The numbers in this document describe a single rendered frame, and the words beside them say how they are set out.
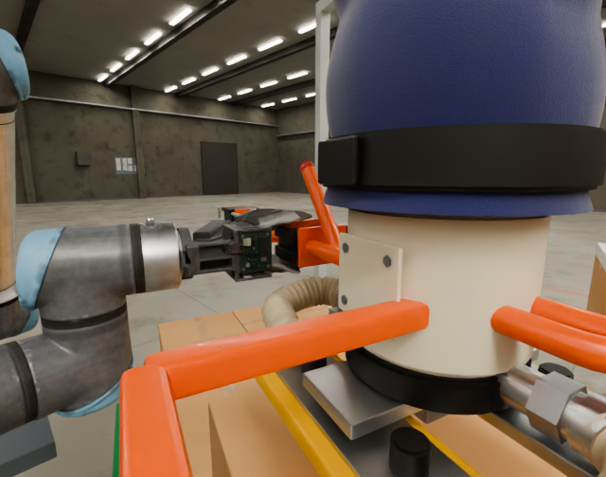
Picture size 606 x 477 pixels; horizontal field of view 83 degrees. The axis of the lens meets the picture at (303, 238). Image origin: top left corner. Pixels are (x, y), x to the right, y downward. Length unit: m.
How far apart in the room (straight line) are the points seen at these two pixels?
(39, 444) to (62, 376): 0.58
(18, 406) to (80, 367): 0.06
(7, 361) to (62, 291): 0.08
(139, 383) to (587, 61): 0.31
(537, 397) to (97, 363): 0.43
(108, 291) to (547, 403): 0.43
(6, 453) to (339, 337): 0.91
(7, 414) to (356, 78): 0.45
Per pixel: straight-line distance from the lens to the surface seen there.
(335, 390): 0.33
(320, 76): 4.33
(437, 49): 0.25
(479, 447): 0.62
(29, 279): 0.46
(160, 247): 0.45
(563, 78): 0.27
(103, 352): 0.48
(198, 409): 1.35
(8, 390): 0.47
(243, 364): 0.21
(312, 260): 0.51
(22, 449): 1.05
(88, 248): 0.45
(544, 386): 0.31
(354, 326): 0.23
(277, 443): 0.58
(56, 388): 0.48
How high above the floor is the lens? 1.33
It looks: 11 degrees down
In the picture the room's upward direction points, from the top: straight up
